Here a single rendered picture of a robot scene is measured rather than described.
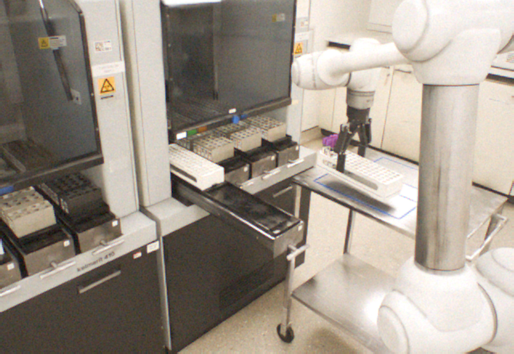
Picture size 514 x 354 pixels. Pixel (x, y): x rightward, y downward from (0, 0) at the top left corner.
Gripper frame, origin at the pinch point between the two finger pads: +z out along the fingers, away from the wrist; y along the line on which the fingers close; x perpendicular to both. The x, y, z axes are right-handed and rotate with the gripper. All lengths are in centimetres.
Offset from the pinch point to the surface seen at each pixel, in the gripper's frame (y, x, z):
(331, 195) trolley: -10.0, -1.3, 9.2
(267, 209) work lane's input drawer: -31.6, 6.8, 11.0
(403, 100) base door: 186, 96, 38
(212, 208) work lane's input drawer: -43.3, 20.6, 12.9
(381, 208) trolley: -3.1, -16.9, 9.1
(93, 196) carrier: -76, 37, 5
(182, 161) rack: -41, 43, 5
